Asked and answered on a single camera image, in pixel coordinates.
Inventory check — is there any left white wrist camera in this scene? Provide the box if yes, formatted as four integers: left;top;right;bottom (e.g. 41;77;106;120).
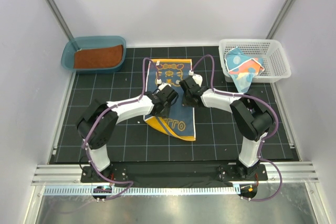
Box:
156;79;171;91

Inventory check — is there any white slotted cable duct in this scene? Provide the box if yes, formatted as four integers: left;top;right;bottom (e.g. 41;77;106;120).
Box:
43;185;240;197

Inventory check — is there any right aluminium corner post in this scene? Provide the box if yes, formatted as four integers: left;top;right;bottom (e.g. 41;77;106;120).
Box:
266;0;295;39

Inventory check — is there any white plastic basket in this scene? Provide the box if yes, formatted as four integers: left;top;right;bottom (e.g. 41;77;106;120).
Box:
218;39;291;83

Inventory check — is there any teal plastic tub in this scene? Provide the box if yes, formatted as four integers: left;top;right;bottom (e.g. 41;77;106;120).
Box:
61;36;127;73

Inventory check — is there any brown towel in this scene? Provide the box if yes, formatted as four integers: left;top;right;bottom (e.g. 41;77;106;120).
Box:
73;45;123;69

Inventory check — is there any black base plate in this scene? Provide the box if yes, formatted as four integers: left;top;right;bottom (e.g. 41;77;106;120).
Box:
80;161;268;188

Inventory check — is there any left aluminium corner post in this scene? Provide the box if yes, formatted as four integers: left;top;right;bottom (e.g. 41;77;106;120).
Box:
45;0;74;40

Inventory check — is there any orange blue dotted towel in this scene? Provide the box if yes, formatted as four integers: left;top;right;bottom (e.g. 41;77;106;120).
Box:
224;47;265;93

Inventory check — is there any aluminium corner post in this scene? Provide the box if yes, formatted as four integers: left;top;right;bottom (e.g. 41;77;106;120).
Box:
266;0;295;39
45;0;74;40

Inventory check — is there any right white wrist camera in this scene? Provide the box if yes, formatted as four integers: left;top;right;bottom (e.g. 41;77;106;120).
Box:
188;70;203;87

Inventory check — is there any colourful patterned towel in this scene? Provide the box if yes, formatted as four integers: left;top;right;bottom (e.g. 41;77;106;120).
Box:
143;59;196;141

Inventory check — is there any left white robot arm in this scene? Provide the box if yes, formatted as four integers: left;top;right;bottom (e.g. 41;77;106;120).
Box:
76;83;179;182

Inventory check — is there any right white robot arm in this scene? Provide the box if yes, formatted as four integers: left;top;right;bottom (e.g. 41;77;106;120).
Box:
180;74;278;180

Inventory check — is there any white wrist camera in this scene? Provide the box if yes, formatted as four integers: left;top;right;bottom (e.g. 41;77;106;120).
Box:
188;70;203;87
156;79;171;91

